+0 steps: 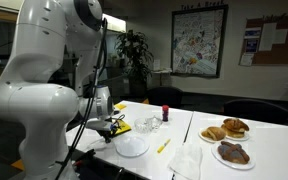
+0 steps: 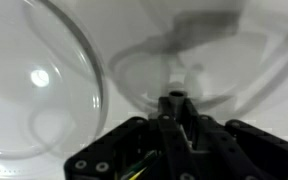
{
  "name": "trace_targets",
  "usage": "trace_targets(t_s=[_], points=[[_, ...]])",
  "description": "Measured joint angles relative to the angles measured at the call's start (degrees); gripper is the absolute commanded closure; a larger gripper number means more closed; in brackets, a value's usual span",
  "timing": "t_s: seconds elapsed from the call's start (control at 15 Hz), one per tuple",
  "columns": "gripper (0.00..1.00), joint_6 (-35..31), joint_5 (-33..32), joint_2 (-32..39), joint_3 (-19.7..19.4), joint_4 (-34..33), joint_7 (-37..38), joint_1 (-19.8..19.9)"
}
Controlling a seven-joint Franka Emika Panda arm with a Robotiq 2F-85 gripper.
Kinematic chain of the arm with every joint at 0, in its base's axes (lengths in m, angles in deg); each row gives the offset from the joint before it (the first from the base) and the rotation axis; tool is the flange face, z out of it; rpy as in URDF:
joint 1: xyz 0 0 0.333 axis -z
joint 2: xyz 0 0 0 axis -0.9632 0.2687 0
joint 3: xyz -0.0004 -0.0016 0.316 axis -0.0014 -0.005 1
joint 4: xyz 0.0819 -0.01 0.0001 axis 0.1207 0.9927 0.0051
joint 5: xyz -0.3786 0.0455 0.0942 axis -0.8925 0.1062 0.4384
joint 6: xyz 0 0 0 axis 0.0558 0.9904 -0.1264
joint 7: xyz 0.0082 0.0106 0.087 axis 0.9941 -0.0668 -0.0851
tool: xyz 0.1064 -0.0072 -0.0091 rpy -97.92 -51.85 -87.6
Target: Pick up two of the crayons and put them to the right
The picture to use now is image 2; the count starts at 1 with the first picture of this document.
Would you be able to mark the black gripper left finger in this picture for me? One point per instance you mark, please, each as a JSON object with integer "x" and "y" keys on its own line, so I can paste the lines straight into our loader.
{"x": 134, "y": 150}

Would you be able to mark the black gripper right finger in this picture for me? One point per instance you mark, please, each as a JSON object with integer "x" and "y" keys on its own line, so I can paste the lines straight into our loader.
{"x": 247, "y": 150}

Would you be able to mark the dark grey marker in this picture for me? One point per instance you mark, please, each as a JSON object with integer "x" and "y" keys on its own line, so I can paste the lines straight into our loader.
{"x": 176, "y": 96}

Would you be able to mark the clear plastic plate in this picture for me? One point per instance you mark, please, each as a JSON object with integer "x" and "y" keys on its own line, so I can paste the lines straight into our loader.
{"x": 34, "y": 83}

